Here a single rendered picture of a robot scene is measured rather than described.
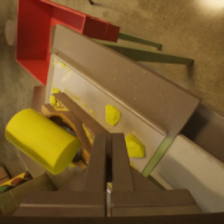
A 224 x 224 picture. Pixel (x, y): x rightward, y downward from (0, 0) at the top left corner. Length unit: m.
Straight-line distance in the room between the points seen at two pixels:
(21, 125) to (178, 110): 0.23
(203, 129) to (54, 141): 0.22
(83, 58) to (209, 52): 1.00
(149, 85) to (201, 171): 0.13
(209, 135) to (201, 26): 1.04
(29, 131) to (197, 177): 0.25
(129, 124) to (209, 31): 1.05
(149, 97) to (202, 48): 1.02
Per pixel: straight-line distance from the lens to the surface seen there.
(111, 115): 0.26
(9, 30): 2.68
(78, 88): 0.32
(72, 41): 0.33
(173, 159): 0.24
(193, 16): 1.28
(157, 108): 0.22
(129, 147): 0.24
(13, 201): 0.39
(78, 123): 0.28
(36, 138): 0.27
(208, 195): 0.25
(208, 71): 1.21
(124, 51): 0.50
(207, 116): 0.26
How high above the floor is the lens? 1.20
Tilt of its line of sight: 48 degrees down
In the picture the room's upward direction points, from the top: 108 degrees counter-clockwise
